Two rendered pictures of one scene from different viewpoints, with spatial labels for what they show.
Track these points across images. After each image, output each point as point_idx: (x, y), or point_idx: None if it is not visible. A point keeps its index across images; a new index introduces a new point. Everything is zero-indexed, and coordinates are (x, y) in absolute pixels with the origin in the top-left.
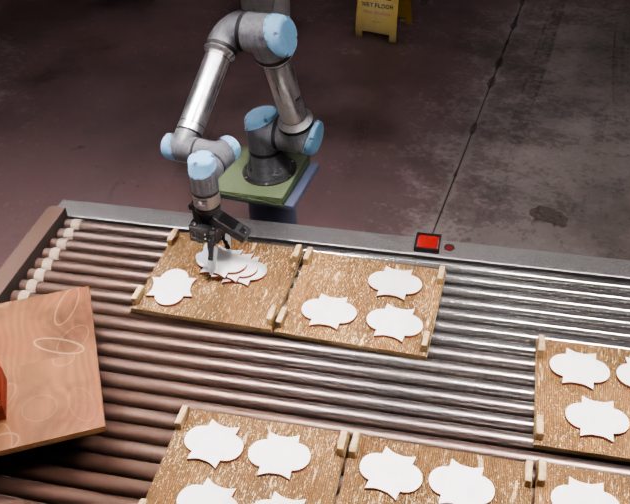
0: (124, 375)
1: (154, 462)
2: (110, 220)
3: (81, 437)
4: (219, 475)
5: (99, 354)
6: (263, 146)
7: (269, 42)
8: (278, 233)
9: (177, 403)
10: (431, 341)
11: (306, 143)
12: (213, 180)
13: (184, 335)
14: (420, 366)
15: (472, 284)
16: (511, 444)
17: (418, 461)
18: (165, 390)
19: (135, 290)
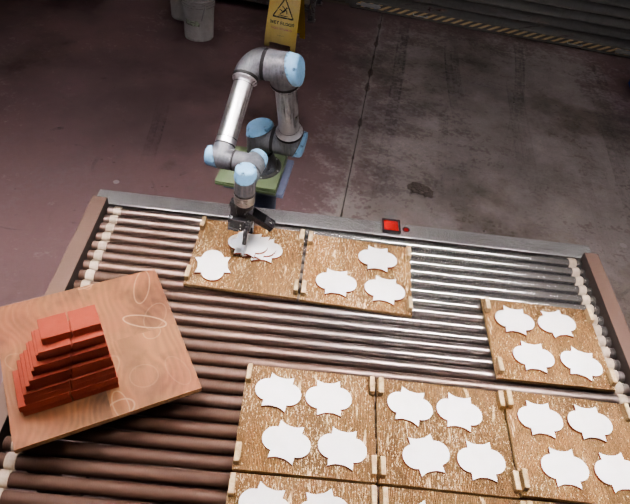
0: (191, 339)
1: (231, 408)
2: (145, 207)
3: None
4: (288, 417)
5: None
6: (261, 149)
7: (288, 75)
8: (281, 218)
9: (239, 360)
10: None
11: (298, 149)
12: (254, 186)
13: (229, 304)
14: (407, 322)
15: (427, 257)
16: (480, 377)
17: (425, 395)
18: (226, 350)
19: (186, 269)
